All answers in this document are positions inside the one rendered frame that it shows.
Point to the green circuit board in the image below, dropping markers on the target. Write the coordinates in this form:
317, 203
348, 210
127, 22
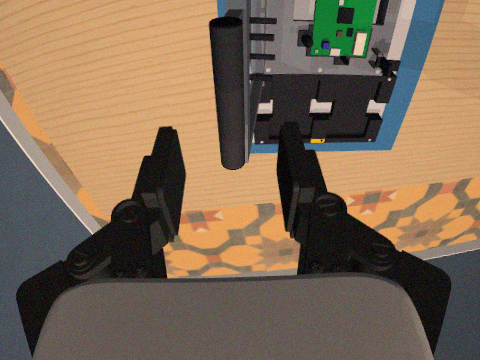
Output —
342, 27

